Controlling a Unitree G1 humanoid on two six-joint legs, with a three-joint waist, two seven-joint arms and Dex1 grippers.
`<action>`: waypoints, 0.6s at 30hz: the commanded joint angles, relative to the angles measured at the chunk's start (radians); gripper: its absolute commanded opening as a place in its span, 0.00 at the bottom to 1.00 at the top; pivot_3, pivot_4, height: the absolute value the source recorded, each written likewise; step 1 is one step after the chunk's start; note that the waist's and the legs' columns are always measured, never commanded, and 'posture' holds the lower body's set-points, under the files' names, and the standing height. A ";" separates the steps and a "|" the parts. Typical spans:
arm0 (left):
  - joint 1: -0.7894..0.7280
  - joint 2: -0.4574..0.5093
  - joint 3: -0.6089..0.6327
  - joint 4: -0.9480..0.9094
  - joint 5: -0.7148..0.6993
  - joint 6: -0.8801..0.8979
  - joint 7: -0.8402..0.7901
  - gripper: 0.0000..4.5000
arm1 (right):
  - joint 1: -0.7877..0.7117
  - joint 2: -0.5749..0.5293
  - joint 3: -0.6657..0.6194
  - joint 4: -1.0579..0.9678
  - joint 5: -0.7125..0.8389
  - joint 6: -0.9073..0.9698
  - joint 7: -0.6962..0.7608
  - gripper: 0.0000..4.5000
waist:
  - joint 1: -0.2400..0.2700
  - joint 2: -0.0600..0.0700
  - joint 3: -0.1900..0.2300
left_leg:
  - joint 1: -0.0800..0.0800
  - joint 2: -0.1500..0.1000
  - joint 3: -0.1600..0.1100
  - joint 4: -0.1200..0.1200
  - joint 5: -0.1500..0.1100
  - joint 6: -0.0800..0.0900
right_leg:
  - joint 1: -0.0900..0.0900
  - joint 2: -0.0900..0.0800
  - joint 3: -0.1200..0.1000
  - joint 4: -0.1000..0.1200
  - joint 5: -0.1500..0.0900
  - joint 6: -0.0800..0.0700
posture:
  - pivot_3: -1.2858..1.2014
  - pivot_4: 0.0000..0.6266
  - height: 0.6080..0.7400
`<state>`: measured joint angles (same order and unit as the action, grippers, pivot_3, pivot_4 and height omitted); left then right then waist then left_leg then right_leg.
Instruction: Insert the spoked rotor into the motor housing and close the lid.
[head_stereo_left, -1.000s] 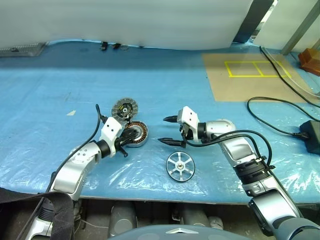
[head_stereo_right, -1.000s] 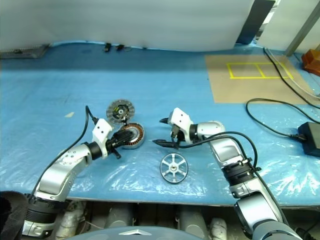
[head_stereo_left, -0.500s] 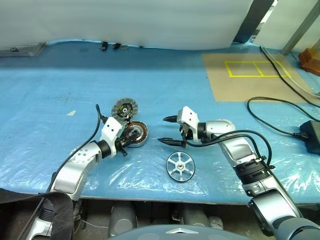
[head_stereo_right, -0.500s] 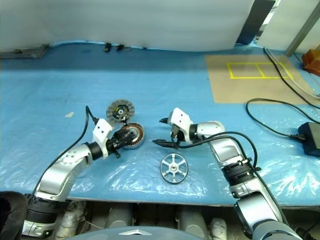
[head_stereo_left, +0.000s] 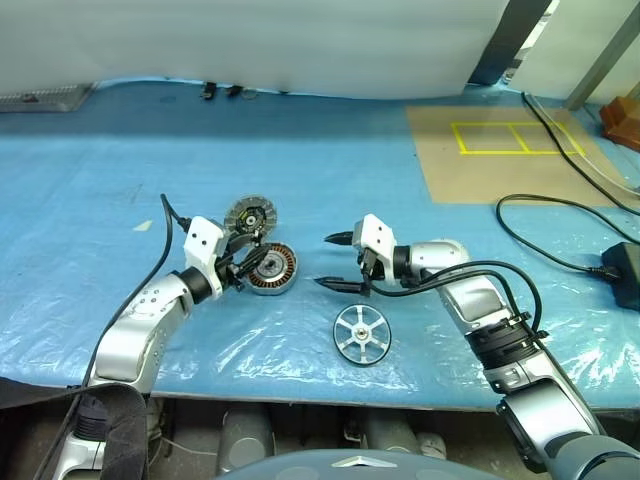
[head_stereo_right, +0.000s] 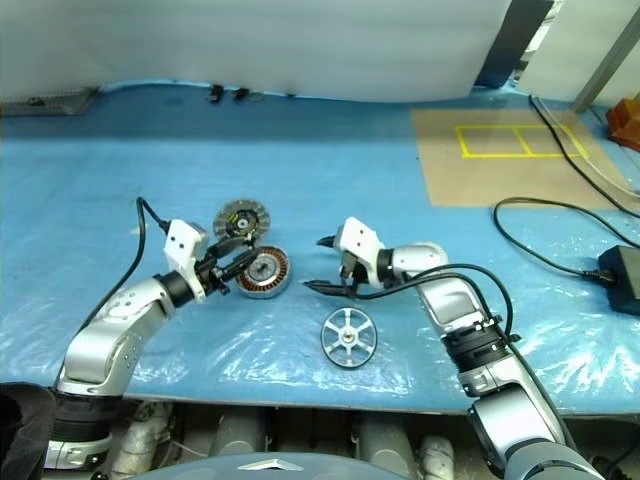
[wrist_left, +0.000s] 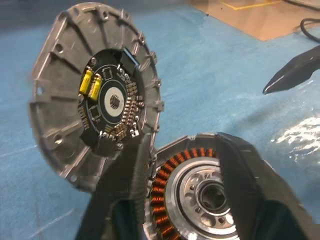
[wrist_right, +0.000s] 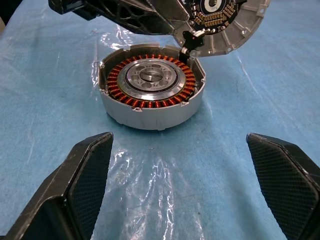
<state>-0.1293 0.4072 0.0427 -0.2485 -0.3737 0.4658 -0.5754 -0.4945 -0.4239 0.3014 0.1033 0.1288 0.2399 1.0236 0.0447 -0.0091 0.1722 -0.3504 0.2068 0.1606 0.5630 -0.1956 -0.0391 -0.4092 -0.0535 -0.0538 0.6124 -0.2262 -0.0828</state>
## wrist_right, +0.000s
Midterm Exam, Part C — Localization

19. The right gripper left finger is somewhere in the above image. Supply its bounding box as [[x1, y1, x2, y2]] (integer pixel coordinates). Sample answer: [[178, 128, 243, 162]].
[[3, 131, 114, 240]]

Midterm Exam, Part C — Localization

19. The blue plastic table cover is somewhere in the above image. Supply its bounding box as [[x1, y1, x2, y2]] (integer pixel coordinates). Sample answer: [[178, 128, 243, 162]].
[[0, 0, 320, 240]]

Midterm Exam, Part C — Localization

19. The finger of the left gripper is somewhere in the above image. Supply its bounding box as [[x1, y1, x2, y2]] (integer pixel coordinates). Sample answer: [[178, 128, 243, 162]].
[[84, 0, 191, 35]]

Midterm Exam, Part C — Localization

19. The silver motor lid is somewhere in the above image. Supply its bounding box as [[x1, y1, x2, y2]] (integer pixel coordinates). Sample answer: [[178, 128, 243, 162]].
[[172, 0, 272, 59]]

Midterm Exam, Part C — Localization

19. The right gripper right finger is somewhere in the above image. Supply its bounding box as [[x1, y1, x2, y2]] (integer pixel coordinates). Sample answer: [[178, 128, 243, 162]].
[[246, 132, 320, 240]]

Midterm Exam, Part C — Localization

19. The grey tape roll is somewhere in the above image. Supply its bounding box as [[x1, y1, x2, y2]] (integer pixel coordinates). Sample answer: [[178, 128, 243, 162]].
[[98, 43, 207, 131]]

